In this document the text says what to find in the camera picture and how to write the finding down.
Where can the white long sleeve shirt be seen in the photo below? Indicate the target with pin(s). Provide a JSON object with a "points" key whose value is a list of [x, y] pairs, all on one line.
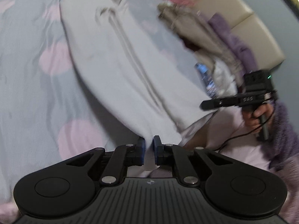
{"points": [[116, 63]]}

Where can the white cloth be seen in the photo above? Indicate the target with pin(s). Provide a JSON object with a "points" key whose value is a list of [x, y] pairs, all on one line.
{"points": [[224, 77]]}

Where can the beige padded headboard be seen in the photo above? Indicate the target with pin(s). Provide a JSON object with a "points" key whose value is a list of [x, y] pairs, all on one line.
{"points": [[245, 28]]}

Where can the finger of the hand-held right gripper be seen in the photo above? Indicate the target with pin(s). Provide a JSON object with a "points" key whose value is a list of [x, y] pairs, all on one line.
{"points": [[217, 103]]}

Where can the taupe garment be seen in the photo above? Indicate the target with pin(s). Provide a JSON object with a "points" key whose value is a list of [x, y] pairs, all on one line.
{"points": [[198, 28]]}

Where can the person's pale pink clothing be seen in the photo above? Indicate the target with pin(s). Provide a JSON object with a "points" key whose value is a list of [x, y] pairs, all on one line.
{"points": [[245, 154]]}

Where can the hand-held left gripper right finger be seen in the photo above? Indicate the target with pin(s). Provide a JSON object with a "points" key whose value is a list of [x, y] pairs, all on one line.
{"points": [[156, 151]]}

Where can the purple fuzzy garment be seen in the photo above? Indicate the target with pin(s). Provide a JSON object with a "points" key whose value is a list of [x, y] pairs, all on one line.
{"points": [[233, 44]]}

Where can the bed with pink dotted sheet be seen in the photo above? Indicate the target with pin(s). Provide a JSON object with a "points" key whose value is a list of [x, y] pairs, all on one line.
{"points": [[28, 98]]}

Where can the person's right hand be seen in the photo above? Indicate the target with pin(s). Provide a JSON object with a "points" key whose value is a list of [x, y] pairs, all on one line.
{"points": [[251, 121]]}

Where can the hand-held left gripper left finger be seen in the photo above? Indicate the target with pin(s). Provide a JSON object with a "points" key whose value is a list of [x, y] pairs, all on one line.
{"points": [[141, 151]]}

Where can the person's right forearm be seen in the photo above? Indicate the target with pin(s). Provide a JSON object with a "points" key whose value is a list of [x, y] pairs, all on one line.
{"points": [[285, 133]]}

